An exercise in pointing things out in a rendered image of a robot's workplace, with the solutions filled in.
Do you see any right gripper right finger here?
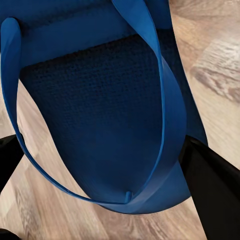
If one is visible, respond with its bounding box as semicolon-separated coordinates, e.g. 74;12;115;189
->
178;135;240;240

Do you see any sandal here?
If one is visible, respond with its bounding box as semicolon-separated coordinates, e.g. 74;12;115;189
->
0;0;209;215

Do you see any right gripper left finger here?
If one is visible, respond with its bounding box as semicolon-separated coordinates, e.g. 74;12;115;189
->
0;134;25;193

